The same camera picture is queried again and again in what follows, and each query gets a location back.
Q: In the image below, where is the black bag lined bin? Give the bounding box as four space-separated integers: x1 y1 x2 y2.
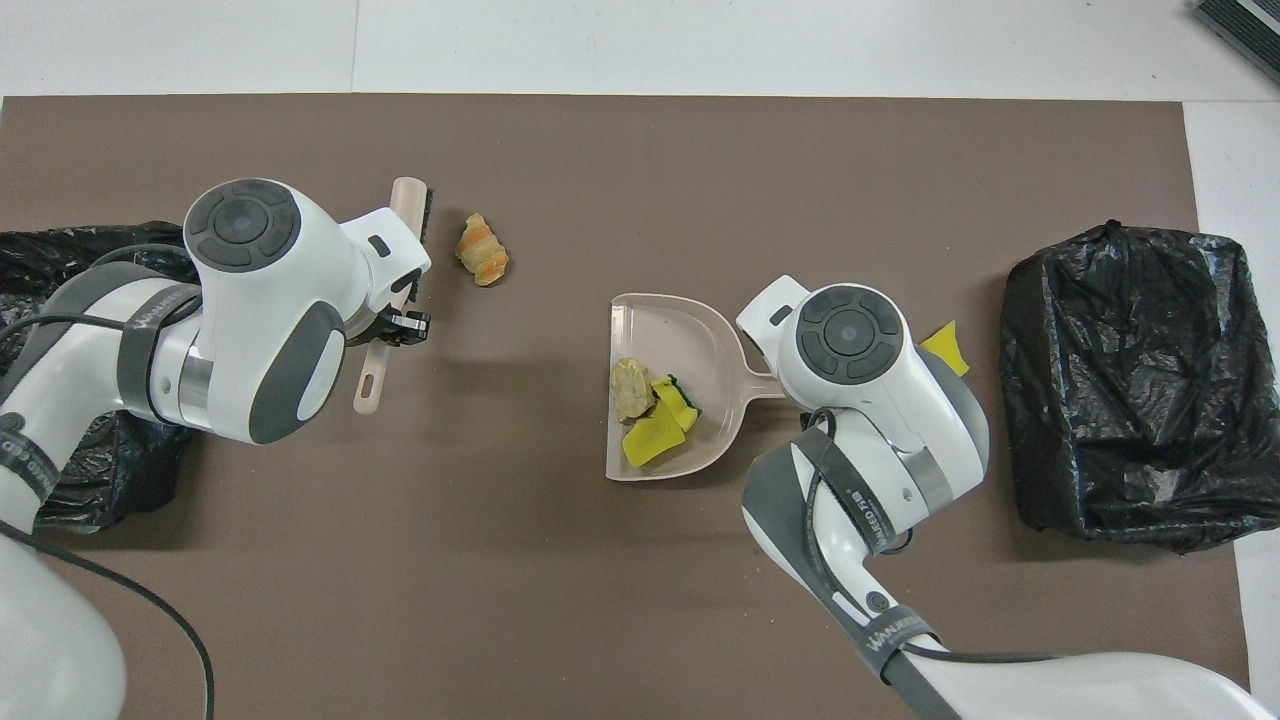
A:
1001 220 1280 554
0 222 206 533

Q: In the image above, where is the beige hand brush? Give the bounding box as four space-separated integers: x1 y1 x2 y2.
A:
353 177 431 417

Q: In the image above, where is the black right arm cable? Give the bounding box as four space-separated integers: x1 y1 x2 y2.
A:
800 405 1061 666

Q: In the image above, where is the small yellow sponge piece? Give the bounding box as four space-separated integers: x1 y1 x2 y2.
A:
920 320 971 378

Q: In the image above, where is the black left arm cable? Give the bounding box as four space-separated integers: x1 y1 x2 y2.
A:
0 240 216 720

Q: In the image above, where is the yellow sponge with green back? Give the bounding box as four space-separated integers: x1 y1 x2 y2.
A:
652 374 702 433

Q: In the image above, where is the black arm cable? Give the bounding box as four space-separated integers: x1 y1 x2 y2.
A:
0 240 216 720
800 405 1061 666

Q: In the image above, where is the orange flaky croissant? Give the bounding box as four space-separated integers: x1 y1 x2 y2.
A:
456 212 510 288

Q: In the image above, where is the dark ribbed panel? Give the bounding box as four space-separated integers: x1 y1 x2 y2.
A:
1192 0 1280 86

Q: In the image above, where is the brown table mat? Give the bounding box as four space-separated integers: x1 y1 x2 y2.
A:
0 94 1253 720

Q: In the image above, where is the large yellow sponge piece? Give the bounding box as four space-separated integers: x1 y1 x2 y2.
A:
621 414 687 468

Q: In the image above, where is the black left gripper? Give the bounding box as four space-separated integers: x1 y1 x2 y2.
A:
345 310 432 349

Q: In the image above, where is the beige plastic dustpan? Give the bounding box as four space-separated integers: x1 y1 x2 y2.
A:
606 292 791 483

